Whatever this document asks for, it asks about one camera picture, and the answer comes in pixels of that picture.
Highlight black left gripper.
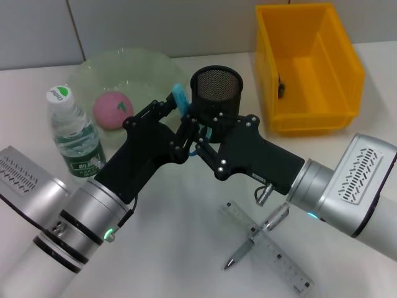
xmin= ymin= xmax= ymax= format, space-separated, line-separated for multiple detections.
xmin=94 ymin=93 xmax=200 ymax=204

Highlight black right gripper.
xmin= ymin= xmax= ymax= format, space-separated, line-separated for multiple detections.
xmin=195 ymin=112 xmax=306 ymax=196

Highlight blue capped scissors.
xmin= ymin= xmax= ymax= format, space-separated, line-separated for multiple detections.
xmin=172 ymin=82 xmax=215 ymax=158

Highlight pink toy peach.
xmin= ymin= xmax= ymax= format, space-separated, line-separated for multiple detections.
xmin=93 ymin=90 xmax=135 ymax=132

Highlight clear green label water bottle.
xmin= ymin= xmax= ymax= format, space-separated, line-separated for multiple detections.
xmin=45 ymin=83 xmax=108 ymax=179

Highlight clear plastic ruler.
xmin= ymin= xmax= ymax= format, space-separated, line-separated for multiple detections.
xmin=216 ymin=201 xmax=316 ymax=296

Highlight black mesh pen cup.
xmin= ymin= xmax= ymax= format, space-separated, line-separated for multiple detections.
xmin=189 ymin=65 xmax=244 ymax=144

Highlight pale green wavy fruit bowl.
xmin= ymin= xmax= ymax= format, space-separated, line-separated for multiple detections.
xmin=66 ymin=47 xmax=191 ymax=147

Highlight silver clear ballpoint pen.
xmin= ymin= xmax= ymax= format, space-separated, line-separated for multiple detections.
xmin=223 ymin=201 xmax=291 ymax=271

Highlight yellow plastic storage bin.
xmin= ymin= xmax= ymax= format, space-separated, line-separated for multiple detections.
xmin=254 ymin=2 xmax=366 ymax=138

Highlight right arm cable with plug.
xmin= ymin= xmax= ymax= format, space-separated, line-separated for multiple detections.
xmin=254 ymin=182 xmax=275 ymax=206

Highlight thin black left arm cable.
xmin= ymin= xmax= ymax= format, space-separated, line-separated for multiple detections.
xmin=117 ymin=194 xmax=139 ymax=230

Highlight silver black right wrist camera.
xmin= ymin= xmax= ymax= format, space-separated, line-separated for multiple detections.
xmin=320 ymin=133 xmax=397 ymax=239

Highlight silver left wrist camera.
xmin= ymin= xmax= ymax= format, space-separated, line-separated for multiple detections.
xmin=0 ymin=145 xmax=72 ymax=231

